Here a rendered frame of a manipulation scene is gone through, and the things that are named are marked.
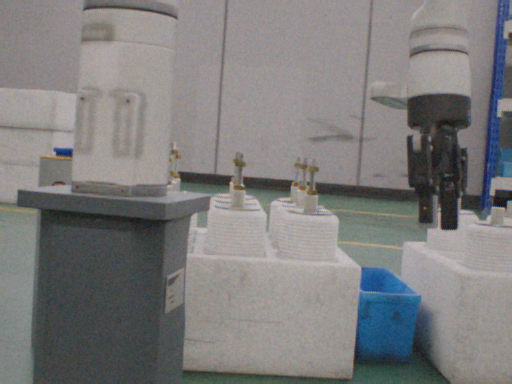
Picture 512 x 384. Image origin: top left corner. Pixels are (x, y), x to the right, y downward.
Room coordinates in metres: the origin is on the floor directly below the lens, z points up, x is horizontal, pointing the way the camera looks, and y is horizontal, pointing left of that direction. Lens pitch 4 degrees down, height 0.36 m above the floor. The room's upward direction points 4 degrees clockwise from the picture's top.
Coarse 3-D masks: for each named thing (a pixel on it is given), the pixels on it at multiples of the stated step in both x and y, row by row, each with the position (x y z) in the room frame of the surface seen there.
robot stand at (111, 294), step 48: (48, 192) 0.69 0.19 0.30; (48, 240) 0.70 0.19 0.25; (96, 240) 0.69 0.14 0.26; (144, 240) 0.69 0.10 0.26; (48, 288) 0.70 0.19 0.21; (96, 288) 0.69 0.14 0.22; (144, 288) 0.69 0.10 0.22; (48, 336) 0.70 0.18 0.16; (96, 336) 0.69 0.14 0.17; (144, 336) 0.69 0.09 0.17
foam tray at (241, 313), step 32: (192, 256) 1.16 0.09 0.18; (224, 256) 1.18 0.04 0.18; (192, 288) 1.16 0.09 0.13; (224, 288) 1.16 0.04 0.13; (256, 288) 1.17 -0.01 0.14; (288, 288) 1.17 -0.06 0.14; (320, 288) 1.17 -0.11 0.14; (352, 288) 1.18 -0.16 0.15; (192, 320) 1.16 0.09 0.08; (224, 320) 1.17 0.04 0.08; (256, 320) 1.17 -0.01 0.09; (288, 320) 1.17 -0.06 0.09; (320, 320) 1.17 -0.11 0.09; (352, 320) 1.18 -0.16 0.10; (192, 352) 1.16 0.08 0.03; (224, 352) 1.17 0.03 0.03; (256, 352) 1.17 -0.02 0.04; (288, 352) 1.17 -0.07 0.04; (320, 352) 1.17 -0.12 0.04; (352, 352) 1.18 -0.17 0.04
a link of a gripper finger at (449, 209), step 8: (440, 200) 0.93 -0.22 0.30; (448, 200) 0.93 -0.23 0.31; (456, 200) 0.92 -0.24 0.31; (440, 208) 0.93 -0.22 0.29; (448, 208) 0.93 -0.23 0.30; (456, 208) 0.92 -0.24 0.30; (440, 216) 0.93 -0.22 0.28; (448, 216) 0.93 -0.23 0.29; (456, 216) 0.92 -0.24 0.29; (440, 224) 0.93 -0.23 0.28; (448, 224) 0.92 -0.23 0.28; (456, 224) 0.92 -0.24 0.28
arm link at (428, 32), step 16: (432, 0) 0.90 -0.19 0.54; (448, 0) 0.90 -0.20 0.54; (464, 0) 0.90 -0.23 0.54; (416, 16) 0.92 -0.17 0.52; (432, 16) 0.90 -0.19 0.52; (448, 16) 0.90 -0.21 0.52; (464, 16) 0.91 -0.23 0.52; (416, 32) 0.91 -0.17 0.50; (432, 32) 0.90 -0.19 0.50; (448, 32) 0.89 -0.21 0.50; (464, 32) 0.90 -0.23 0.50; (416, 48) 0.91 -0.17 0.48; (432, 48) 0.89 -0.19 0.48; (448, 48) 0.89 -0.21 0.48; (464, 48) 0.90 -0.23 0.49
